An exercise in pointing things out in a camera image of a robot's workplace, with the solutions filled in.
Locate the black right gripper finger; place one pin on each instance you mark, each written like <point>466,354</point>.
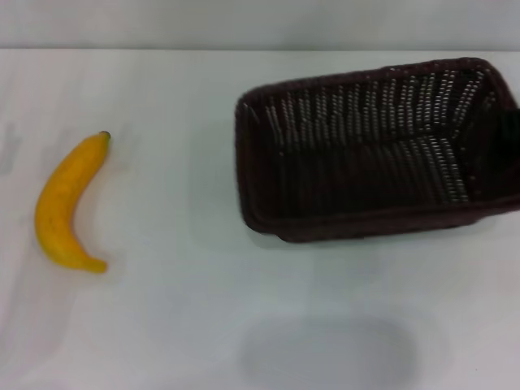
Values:
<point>512,125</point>

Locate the dark brown woven basket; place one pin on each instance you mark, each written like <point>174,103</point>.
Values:
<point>365,183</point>

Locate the yellow banana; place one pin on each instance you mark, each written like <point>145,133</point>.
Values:
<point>57,203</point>

